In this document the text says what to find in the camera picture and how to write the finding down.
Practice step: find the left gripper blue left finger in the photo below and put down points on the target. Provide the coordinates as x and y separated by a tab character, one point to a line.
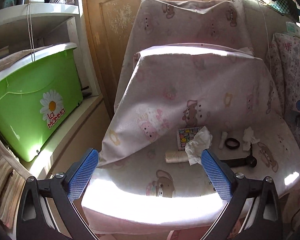
34	220

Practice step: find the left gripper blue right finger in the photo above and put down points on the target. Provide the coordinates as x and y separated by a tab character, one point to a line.
263	219

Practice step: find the black comb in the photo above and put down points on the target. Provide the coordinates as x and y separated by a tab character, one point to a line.
249	160

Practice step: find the small white plastic tube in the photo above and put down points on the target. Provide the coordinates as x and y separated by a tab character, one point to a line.
224	136

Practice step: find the small white tissue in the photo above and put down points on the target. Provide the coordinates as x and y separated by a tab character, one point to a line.
249	139

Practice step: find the cream thread spool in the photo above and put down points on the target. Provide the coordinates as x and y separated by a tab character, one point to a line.
176	157

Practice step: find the colourful cartoon small box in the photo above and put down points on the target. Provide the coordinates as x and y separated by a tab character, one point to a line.
185	135

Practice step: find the red patterned white quilt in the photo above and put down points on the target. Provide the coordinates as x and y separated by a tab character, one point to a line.
283	59

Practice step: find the pink cartoon print bedsheet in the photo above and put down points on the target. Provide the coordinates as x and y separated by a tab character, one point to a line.
143	194

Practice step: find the front pink cartoon pillow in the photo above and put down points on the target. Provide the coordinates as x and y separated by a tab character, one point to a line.
183	86

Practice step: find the pink cartoon pillow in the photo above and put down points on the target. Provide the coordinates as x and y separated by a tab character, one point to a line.
158	23
183	86

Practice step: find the green plastic storage bin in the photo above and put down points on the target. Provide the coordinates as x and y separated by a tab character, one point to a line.
37	92

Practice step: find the white shelf unit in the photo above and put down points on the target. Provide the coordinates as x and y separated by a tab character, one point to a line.
76	133

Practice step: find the wooden door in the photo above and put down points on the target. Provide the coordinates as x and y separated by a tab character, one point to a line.
108	24

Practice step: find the back pink cartoon pillow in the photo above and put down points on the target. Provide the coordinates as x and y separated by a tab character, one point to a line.
158	23

